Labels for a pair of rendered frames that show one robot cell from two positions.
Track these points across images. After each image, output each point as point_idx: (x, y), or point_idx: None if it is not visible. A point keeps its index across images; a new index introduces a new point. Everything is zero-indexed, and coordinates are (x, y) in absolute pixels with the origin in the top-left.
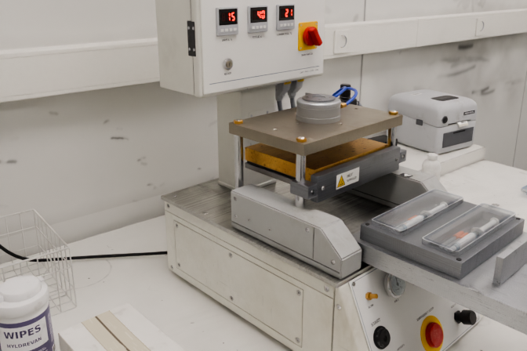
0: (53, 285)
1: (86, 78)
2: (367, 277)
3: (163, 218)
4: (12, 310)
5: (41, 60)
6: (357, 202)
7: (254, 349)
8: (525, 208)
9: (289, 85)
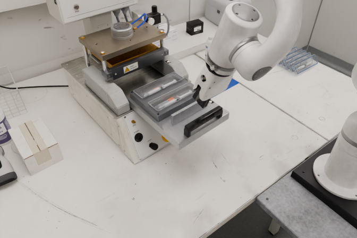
0: (19, 101)
1: (22, 1)
2: (133, 113)
3: None
4: None
5: None
6: (150, 71)
7: (96, 135)
8: None
9: (120, 9)
